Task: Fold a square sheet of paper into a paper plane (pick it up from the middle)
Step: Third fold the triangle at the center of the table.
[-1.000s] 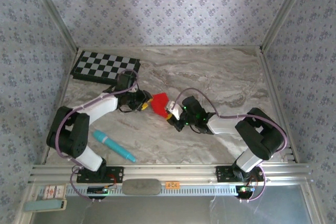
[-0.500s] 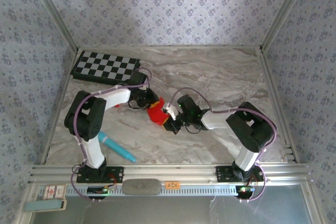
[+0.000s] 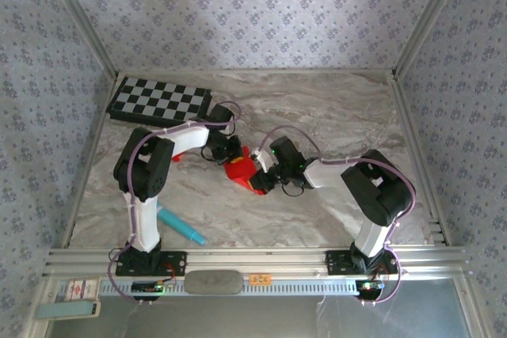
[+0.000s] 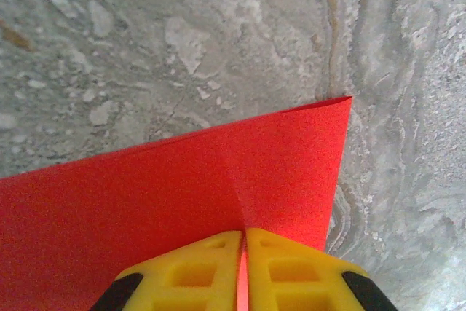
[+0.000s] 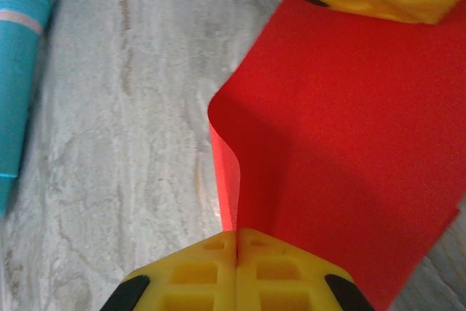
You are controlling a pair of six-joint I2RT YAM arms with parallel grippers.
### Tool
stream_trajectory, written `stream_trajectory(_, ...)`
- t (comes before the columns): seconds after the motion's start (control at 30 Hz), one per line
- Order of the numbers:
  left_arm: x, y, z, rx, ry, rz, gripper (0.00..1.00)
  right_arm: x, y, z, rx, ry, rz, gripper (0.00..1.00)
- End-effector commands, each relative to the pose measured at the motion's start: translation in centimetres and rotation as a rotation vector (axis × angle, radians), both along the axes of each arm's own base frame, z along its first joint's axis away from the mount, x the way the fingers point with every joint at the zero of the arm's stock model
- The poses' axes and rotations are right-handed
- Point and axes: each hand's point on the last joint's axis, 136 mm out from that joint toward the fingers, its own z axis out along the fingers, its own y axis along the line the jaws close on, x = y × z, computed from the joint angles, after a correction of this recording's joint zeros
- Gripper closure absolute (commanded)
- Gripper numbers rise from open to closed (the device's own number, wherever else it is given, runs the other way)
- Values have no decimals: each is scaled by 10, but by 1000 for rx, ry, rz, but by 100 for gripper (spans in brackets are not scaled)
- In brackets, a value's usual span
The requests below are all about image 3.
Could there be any teal marker pen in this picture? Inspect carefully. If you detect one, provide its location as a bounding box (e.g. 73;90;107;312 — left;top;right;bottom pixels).
156;205;208;246

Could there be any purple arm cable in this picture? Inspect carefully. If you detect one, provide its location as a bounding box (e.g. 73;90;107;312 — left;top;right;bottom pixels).
259;126;417;307
107;100;243;307

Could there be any grey oval pad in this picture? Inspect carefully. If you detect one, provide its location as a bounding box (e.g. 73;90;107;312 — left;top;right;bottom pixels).
185;269;244;296

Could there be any aluminium corner post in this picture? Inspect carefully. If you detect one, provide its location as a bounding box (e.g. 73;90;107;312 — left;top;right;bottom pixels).
39;0;120;82
391;0;472;80

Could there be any grey slotted cable duct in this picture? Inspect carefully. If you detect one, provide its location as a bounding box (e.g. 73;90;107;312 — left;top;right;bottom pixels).
98;278;364;298

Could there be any aluminium side rail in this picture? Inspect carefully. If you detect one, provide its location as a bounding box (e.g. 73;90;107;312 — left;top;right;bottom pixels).
390;74;452;246
61;72;122;250

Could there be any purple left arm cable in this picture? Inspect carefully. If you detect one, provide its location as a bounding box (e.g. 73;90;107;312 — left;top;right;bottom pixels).
107;100;243;307

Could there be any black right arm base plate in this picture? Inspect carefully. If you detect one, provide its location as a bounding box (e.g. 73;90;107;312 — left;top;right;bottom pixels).
324;249;399;276

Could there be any red and white card box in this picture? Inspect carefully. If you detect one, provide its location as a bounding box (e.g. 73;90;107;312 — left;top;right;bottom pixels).
65;278;100;302

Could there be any teal flat box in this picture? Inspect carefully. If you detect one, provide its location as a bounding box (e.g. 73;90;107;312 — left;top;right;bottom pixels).
34;300;102;320

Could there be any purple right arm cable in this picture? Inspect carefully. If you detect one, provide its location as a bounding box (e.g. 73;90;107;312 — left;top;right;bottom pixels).
259;126;417;307

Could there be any grey metal shelf panel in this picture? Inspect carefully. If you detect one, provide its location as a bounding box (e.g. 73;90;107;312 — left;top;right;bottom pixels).
45;278;475;338

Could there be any aluminium front frame rail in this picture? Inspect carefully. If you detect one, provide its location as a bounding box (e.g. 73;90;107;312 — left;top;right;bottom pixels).
42;246;475;278

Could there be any black and grey chessboard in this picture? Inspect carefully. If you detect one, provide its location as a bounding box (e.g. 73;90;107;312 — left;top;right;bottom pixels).
105;76;213;127

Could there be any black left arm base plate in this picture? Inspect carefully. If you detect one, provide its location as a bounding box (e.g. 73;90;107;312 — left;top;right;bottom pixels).
114;249;188;278

